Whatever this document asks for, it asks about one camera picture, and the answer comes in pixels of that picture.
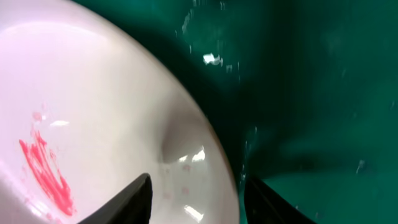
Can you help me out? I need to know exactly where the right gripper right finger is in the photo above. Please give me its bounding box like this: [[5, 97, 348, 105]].
[[244, 177, 315, 224]]

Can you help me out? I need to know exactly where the teal plastic tray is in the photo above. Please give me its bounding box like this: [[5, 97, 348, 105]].
[[80, 0, 397, 223]]

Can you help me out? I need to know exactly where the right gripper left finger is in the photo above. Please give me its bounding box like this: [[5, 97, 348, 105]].
[[79, 173, 153, 224]]

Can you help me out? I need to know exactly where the white plate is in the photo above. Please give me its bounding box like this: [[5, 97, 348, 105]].
[[1, 1, 240, 224]]

